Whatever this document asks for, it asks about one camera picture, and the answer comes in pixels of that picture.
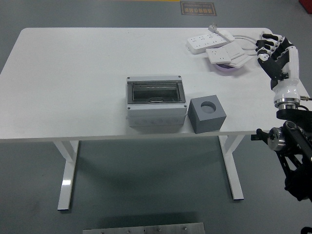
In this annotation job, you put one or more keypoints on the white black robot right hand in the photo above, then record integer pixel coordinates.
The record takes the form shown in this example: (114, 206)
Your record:
(288, 70)

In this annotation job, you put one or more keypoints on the smoked transparent box lid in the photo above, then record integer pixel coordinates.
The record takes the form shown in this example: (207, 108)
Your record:
(156, 92)

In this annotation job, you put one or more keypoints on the grey plastic electrical box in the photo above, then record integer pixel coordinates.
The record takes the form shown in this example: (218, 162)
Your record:
(156, 113)

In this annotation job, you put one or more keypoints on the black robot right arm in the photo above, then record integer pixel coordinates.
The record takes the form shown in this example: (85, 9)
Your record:
(295, 146)

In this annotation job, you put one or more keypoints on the purple bowl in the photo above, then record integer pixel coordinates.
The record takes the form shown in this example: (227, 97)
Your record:
(226, 69)

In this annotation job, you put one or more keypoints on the red crate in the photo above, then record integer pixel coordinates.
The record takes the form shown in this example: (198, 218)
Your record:
(306, 5)

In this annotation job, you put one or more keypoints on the white power plug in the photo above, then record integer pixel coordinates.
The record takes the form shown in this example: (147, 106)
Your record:
(214, 27)

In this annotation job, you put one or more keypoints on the long white power strip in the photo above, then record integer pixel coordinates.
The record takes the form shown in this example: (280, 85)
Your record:
(202, 42)

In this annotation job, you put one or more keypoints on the grey block holder with hole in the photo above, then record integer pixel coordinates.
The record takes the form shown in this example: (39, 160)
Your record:
(207, 122)

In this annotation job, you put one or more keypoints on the brown floor sign sticker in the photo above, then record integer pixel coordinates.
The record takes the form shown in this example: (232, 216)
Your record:
(198, 9)

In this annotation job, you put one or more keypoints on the white table leg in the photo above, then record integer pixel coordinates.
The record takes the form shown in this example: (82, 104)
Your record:
(67, 180)
(234, 175)

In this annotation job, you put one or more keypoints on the grey metal plate with screws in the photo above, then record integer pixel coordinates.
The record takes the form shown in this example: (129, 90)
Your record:
(143, 229)

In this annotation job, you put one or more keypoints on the white wall switch panel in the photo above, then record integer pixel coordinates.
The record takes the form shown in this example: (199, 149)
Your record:
(238, 52)

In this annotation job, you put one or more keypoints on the white wall socket panel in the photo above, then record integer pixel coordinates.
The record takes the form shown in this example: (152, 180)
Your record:
(218, 55)

